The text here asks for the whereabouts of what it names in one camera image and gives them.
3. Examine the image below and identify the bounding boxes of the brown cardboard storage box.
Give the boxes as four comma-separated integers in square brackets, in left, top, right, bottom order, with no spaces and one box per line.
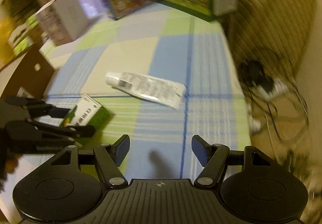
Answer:
[1,40,55,99]

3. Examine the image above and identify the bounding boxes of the white power strip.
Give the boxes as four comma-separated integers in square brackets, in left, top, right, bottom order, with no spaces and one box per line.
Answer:
[257,78,289,102]

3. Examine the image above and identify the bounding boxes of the white paper box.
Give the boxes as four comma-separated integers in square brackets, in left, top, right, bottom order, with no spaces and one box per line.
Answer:
[35,0,90,46]

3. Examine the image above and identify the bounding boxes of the white cream tube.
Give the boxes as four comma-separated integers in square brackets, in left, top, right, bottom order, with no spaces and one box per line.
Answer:
[105,72,186,110]

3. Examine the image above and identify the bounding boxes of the dark round object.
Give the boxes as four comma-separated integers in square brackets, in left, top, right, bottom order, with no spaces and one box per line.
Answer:
[240,60,265,87]

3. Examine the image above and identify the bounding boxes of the steel kettle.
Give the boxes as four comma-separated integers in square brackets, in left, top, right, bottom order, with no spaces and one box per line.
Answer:
[284,150,321,222]

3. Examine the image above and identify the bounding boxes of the green white spray box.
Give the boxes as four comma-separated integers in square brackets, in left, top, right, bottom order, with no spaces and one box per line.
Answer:
[59,93,114,145]

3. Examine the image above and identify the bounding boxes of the person's left hand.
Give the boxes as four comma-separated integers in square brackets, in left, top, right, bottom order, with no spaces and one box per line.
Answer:
[1,152,22,188]

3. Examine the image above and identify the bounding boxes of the quilted beige chair cover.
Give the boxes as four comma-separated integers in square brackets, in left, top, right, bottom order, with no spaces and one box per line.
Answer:
[221,0,317,78]

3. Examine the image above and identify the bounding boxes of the white plug adapter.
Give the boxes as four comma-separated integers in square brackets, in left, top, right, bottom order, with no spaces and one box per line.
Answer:
[246,103,262,135]

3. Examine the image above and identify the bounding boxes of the black cables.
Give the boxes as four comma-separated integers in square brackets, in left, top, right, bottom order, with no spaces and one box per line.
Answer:
[238,47,313,144]

